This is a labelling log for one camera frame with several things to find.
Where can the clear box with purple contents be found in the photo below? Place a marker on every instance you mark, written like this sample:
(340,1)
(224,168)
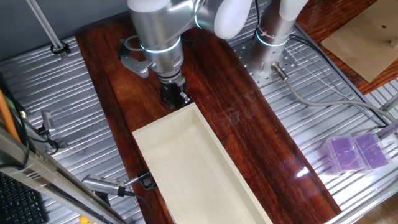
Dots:
(371,151)
(342,154)

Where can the black computer keyboard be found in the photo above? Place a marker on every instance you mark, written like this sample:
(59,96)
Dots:
(18,205)

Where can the aluminium frame beam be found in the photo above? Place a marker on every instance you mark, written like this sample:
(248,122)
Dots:
(40,174)

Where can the orange tube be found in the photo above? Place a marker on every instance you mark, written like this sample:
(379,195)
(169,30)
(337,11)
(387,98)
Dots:
(6,118)

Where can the small wooden peg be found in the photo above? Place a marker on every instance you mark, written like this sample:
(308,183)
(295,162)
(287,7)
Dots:
(395,42)

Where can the yellow red duck toy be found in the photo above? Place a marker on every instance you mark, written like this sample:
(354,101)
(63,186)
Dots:
(84,220)

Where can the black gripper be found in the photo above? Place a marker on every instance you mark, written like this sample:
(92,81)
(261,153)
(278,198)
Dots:
(171,91)

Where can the brown cardboard sheet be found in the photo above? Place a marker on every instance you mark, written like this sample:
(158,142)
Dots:
(367,40)

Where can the aluminium profile bar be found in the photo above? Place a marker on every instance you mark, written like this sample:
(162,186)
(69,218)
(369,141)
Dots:
(390,104)
(388,129)

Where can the glossy dark wood board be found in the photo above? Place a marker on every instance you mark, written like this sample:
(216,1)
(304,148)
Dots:
(248,140)

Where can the perforated silver base plate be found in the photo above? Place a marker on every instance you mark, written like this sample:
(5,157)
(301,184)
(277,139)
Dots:
(248,62)

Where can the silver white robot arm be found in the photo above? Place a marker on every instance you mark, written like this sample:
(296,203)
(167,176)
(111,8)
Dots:
(158,28)

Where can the silver camera pole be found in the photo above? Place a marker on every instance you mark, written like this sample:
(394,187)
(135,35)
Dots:
(46,29)

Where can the black camera stand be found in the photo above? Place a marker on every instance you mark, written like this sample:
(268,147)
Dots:
(62,144)
(102,197)

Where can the pale wooden box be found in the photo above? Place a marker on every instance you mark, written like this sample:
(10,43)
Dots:
(192,174)

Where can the black glossy clamp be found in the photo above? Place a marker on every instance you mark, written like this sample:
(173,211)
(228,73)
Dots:
(146,181)

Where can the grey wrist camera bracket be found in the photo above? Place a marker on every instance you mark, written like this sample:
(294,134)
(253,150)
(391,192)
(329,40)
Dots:
(136,65)

